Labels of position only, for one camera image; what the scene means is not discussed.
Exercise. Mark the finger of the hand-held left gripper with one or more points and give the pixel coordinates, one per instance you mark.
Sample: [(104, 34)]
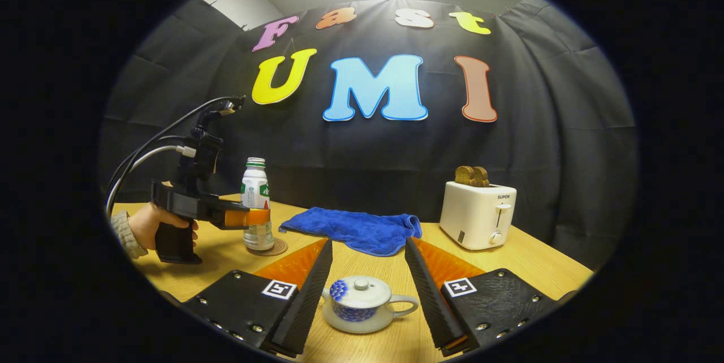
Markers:
[(246, 219)]

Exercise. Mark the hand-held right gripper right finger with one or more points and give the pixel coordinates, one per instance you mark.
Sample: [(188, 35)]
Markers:
[(432, 301)]

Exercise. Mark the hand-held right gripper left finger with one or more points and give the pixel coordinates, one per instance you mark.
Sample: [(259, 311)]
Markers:
[(308, 301)]

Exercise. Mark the white plastic water bottle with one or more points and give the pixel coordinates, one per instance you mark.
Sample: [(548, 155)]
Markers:
[(255, 193)]

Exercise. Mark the round brown coaster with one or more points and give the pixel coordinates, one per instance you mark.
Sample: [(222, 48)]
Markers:
[(277, 249)]

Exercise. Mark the white teacup lid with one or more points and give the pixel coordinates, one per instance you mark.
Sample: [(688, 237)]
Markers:
[(362, 293)]

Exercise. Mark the white blue-patterned teacup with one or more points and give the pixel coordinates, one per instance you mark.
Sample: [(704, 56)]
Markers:
[(367, 323)]

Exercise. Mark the blue towel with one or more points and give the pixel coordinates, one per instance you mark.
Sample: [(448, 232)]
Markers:
[(356, 230)]

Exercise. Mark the white toaster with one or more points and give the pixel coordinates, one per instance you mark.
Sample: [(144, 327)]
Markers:
[(475, 216)]

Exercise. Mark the brown toast slice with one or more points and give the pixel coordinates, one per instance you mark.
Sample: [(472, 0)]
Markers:
[(464, 176), (482, 177)]

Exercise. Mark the black backdrop cloth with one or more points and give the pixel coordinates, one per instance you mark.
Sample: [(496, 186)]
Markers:
[(537, 171)]

